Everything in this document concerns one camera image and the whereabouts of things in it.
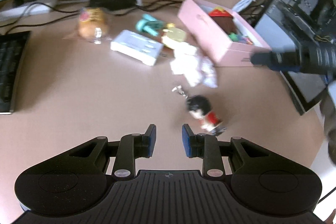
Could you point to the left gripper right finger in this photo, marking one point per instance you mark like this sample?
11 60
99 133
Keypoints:
205 147

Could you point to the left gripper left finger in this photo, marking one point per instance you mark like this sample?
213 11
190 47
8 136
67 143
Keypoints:
132 147

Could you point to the black hair red figurine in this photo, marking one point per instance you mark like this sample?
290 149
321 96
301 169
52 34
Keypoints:
201 109

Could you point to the white paper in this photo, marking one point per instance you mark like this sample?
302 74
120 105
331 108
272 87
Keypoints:
197 68

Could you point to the white power adapter box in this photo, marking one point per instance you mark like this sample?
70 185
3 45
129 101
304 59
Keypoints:
137 46

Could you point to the brown hair green doll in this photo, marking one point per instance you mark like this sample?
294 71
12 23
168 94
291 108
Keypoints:
226 22

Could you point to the packaged yellow bread bun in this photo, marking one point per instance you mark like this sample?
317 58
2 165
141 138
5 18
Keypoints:
92 26

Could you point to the person's right hand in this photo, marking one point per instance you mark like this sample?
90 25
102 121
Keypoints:
327 109

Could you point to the right computer monitor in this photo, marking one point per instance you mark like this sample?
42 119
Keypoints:
287 25

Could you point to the pink open cardboard box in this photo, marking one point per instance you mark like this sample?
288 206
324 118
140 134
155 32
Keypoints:
212 39

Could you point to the yellow toy block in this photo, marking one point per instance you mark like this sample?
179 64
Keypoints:
172 36

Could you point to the teal plastic toy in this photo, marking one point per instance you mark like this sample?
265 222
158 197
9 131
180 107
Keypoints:
150 25

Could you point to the black keyboard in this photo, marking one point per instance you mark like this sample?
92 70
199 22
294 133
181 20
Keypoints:
11 56

